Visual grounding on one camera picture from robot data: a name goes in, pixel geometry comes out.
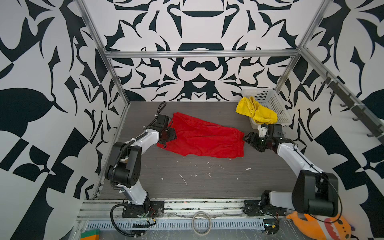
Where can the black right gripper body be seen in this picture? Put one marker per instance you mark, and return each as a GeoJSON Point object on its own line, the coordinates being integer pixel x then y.
{"type": "Point", "coordinates": [261, 143]}

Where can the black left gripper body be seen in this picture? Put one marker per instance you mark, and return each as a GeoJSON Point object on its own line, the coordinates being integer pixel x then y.
{"type": "Point", "coordinates": [170, 134]}

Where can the red shorts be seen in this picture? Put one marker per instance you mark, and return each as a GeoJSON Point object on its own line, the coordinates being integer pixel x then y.
{"type": "Point", "coordinates": [202, 138]}

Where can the yellow shorts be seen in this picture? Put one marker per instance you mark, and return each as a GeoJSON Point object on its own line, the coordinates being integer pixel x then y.
{"type": "Point", "coordinates": [253, 109]}

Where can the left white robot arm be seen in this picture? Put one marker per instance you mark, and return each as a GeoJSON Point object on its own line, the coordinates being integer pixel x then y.
{"type": "Point", "coordinates": [124, 165]}

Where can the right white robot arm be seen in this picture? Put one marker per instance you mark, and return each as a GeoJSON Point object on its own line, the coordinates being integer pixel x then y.
{"type": "Point", "coordinates": [315, 192]}

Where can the white plastic basket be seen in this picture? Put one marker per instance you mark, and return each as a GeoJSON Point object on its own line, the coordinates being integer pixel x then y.
{"type": "Point", "coordinates": [270, 99]}

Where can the orange shark plush toy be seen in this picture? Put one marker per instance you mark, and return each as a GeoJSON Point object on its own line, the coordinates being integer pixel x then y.
{"type": "Point", "coordinates": [325, 228]}

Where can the green orange block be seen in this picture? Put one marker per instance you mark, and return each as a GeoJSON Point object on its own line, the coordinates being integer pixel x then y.
{"type": "Point", "coordinates": [90, 235]}

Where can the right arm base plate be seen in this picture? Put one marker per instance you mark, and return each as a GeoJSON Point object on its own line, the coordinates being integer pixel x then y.
{"type": "Point", "coordinates": [255, 208]}

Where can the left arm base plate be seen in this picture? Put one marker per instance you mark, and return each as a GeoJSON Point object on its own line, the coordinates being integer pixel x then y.
{"type": "Point", "coordinates": [150, 209]}

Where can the aluminium frame crossbar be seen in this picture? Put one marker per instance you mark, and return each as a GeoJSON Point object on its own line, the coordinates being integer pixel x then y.
{"type": "Point", "coordinates": [200, 54]}

